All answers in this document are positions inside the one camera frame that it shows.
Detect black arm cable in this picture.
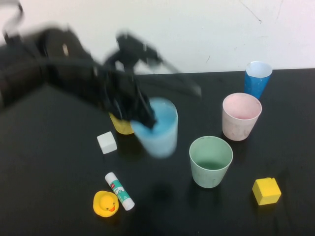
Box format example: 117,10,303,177
1,0,25,39

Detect yellow plastic cup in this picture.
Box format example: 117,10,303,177
109,112,135,135

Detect yellow foam cube chipped corner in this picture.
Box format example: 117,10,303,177
252,177,282,206

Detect blue paper cone cup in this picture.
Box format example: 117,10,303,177
244,61,273,100

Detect light blue plastic cup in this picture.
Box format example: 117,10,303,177
130,97,179,159

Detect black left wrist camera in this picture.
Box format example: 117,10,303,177
115,30,164,71

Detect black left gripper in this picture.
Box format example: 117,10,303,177
98,50,158,130

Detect white foam cube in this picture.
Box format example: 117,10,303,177
96,131,118,155

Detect white green glue stick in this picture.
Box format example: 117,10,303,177
104,172,135,211

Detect yellow rubber duck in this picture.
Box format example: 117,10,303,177
93,190,121,217

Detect pink plastic cup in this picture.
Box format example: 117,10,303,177
222,92,262,142

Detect green plastic cup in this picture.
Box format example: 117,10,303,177
189,135,234,189

